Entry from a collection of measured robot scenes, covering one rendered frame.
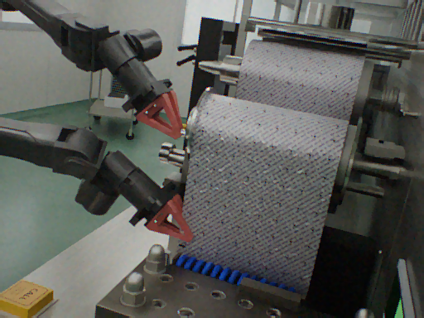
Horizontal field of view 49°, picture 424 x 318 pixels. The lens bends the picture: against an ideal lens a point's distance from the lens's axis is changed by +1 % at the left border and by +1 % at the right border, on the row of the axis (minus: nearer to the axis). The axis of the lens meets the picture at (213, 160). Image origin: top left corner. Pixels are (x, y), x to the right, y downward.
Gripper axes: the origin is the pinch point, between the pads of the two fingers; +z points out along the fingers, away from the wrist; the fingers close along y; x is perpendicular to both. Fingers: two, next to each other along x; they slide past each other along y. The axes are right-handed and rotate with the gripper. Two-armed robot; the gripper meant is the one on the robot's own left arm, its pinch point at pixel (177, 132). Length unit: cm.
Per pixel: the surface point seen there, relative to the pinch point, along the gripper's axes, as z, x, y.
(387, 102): 20.2, 30.2, -23.2
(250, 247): 22.9, 0.1, 5.5
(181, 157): 3.9, -4.0, -3.6
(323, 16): -4, 29, -67
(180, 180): 7.0, -7.1, -3.4
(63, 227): -11, -180, -169
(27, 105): -171, -313, -407
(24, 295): 6.2, -35.8, 14.9
